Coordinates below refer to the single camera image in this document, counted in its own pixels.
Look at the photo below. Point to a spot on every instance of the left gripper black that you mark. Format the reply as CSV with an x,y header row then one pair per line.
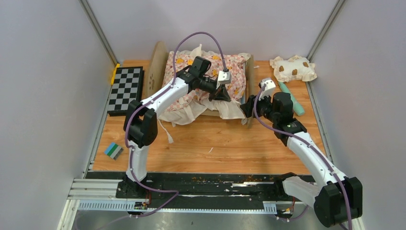
x,y
221,94

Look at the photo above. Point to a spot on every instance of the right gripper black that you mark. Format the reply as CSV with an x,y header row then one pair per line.
x,y
247,107

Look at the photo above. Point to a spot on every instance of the pink checkered duck cushion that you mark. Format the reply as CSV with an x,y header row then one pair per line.
x,y
187,108

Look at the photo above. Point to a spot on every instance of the cream pillow brown spots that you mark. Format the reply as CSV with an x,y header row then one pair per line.
x,y
295,68

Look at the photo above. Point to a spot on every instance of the wooden pet bed striped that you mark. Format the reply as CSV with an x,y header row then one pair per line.
x,y
156,71

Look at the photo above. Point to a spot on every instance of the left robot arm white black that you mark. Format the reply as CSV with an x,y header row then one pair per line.
x,y
141,121

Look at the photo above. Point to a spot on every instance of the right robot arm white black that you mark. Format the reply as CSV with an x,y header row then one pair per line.
x,y
335,197

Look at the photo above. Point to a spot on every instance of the teal cylindrical toy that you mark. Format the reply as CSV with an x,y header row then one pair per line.
x,y
297,107

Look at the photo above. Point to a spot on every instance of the black grey chessboard box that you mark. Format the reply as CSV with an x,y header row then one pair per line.
x,y
127,86

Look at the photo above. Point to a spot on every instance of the blue green grey block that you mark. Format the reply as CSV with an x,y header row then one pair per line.
x,y
113,151

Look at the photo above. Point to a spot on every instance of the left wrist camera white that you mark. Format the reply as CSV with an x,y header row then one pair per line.
x,y
224,77

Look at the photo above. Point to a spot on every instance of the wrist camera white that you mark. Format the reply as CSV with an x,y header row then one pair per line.
x,y
267,88
224,77

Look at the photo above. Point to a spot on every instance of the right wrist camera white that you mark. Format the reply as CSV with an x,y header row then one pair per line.
x,y
267,88

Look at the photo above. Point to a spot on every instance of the yellow clip on frame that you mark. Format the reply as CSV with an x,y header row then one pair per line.
x,y
118,65

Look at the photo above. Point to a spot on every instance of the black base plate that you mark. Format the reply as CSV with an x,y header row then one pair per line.
x,y
265,187

